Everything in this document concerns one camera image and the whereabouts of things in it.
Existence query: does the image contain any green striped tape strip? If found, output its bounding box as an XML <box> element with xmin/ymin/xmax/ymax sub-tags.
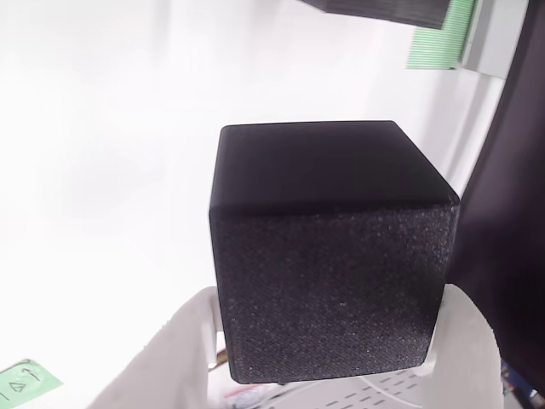
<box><xmin>404</xmin><ymin>0</ymin><xmax>477</xmax><ymax>72</ymax></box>

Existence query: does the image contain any black cube block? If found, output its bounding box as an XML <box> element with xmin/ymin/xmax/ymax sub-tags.
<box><xmin>209</xmin><ymin>120</ymin><xmax>461</xmax><ymax>387</ymax></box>
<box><xmin>297</xmin><ymin>0</ymin><xmax>453</xmax><ymax>32</ymax></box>

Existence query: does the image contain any green tape strip with arrows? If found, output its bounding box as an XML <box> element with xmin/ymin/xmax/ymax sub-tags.
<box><xmin>0</xmin><ymin>359</ymin><xmax>65</xmax><ymax>406</ymax></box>

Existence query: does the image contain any black monitor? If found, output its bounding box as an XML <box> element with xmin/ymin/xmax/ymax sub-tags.
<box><xmin>445</xmin><ymin>0</ymin><xmax>545</xmax><ymax>404</ymax></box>

